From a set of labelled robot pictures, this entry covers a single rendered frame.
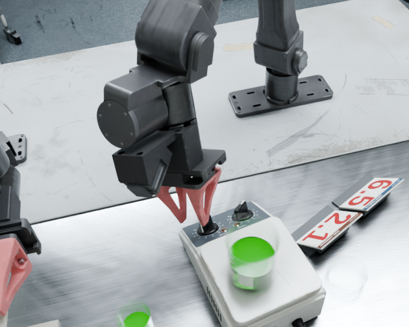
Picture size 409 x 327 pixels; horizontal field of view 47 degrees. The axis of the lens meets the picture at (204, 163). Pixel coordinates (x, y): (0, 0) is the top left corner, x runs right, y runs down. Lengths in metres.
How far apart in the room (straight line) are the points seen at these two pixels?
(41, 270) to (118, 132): 0.31
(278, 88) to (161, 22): 0.41
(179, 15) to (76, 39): 2.44
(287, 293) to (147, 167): 0.23
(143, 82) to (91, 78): 0.55
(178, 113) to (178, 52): 0.08
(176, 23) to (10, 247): 0.31
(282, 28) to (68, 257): 0.49
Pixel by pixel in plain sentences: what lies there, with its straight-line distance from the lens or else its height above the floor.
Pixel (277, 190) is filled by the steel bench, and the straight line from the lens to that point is 0.80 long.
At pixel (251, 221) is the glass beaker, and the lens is 0.56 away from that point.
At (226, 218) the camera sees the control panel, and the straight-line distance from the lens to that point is 0.71.
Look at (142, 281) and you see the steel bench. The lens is 0.72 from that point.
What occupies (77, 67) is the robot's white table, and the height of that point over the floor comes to 0.90.
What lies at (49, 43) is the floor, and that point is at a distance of 3.00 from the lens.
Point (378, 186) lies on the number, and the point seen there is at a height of 0.92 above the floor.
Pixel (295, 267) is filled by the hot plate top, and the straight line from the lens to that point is 0.62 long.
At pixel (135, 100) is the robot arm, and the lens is 0.51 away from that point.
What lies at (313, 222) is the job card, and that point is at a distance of 0.76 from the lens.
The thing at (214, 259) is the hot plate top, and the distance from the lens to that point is 0.62.
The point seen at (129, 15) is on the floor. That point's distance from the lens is 3.10.
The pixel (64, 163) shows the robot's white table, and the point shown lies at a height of 0.90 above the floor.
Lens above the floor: 1.52
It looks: 48 degrees down
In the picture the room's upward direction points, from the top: 5 degrees counter-clockwise
